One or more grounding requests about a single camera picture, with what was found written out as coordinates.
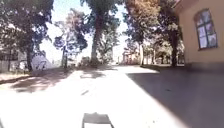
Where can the small reddish building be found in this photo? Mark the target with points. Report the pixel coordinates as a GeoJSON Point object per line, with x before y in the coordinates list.
{"type": "Point", "coordinates": [130, 57]}

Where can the grey asphalt road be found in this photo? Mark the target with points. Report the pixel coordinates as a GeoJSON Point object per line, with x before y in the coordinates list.
{"type": "Point", "coordinates": [100, 96]}

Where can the tree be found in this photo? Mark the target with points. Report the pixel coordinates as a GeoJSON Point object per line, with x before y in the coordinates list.
{"type": "Point", "coordinates": [141, 20]}
{"type": "Point", "coordinates": [66, 36]}
{"type": "Point", "coordinates": [173, 40]}
{"type": "Point", "coordinates": [28, 33]}
{"type": "Point", "coordinates": [96, 36]}

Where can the white building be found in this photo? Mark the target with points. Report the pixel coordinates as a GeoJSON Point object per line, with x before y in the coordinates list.
{"type": "Point", "coordinates": [41, 62]}

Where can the robot's own part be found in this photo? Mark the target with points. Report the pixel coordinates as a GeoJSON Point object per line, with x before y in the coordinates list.
{"type": "Point", "coordinates": [97, 119]}

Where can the yellow building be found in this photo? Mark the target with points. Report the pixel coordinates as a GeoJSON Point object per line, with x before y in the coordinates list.
{"type": "Point", "coordinates": [190, 33]}

